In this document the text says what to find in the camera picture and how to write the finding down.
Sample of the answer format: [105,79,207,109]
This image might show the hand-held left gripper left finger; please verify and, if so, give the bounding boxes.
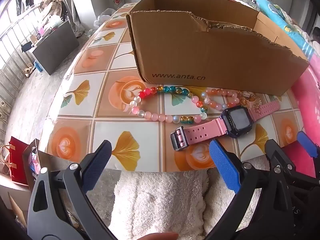
[27,140,118,240]

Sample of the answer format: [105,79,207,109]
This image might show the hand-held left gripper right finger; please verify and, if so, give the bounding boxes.
[207,139,295,240]

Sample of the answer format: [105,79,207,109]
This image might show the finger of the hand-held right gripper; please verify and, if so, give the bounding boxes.
[265,139,296,178]
[297,131,320,158]

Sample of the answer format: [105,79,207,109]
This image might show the pink strap smartwatch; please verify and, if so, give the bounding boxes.
[170,100,280,152]

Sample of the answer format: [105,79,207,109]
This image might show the gold chain bracelet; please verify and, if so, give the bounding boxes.
[237,91,263,112]

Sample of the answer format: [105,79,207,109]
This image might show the pink bead bracelet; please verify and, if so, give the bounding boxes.
[201,88,247,111]

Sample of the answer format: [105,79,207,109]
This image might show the multicolour bead bracelet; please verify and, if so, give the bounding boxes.
[129,85,208,125]

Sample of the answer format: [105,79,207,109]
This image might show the brown cardboard box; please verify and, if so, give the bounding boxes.
[126,0,310,97]

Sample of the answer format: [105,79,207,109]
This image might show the person's left hand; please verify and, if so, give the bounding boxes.
[138,232,179,240]

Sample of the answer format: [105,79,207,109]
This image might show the pink floral bed blanket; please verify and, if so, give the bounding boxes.
[281,55,320,178]

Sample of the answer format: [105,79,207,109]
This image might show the brown paper bag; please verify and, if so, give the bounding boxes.
[22,138,41,193]

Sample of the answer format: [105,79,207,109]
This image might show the white fluffy cloth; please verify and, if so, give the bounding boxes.
[111,167,266,240]

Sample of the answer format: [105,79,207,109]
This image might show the red paper bag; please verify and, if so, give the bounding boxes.
[9,136,33,186]

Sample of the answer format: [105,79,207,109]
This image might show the beige sandals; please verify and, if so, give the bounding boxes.
[23,63,36,77]

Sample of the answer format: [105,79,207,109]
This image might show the dark grey storage box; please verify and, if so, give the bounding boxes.
[31,20,80,76]

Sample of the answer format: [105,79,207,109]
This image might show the blue patterned quilt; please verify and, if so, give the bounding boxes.
[255,0,320,57]

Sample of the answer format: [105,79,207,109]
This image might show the metal window grille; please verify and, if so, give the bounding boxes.
[0,4,64,135]

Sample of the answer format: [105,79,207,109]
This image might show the white plastic bag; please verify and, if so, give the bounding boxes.
[94,8,116,27]

